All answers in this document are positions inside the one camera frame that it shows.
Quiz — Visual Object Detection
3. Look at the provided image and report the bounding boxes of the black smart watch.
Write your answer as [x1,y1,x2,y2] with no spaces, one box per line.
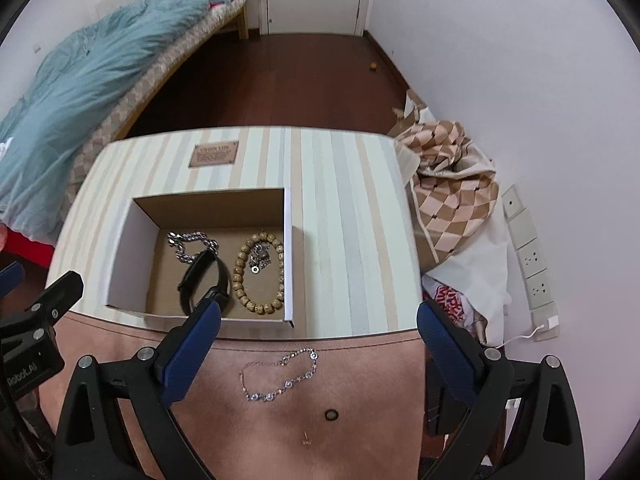
[177,249,230,316]

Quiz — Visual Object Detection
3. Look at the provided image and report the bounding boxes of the crystal link bracelet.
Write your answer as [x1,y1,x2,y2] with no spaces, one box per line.
[240,346,320,404]

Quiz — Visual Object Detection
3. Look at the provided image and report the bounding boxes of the wooden bead bracelet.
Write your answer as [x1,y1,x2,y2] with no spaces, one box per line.
[231,230,286,316]

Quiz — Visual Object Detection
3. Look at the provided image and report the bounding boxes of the silver chain bracelet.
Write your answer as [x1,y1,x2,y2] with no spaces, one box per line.
[166,230,220,264]

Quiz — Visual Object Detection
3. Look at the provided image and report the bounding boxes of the thin silver pendant necklace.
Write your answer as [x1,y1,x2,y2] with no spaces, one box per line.
[247,242,271,276]

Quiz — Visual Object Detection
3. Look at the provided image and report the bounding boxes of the red bed sheet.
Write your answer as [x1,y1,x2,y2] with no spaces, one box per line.
[1,224,54,268]

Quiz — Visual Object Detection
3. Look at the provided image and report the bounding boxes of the white red printed bag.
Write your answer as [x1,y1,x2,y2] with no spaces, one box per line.
[422,274,509,348]

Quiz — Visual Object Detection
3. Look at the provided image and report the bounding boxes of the white cardboard box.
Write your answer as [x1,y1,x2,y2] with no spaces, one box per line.
[104,188,294,333]

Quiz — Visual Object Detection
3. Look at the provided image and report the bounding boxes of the pink and striped table mat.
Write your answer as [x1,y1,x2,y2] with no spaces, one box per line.
[50,127,425,479]

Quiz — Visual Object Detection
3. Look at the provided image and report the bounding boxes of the teal duvet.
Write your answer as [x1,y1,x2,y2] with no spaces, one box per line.
[1,0,238,244]

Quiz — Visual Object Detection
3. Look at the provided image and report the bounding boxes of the checkered beige cloth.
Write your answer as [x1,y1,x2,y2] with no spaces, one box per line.
[394,120,499,271]

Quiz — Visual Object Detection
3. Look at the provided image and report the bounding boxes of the brown label patch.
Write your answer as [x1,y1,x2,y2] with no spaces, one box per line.
[189,140,239,168]

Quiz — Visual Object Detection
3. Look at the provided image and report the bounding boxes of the brown cardboard pieces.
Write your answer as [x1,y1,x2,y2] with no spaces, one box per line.
[387,89,431,138]

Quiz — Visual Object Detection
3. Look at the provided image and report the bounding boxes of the white charger with cable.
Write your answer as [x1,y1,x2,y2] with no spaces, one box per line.
[497,314,560,349]

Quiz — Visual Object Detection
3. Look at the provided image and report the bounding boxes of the white wall socket strip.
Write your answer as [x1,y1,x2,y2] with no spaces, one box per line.
[502,184,560,342]

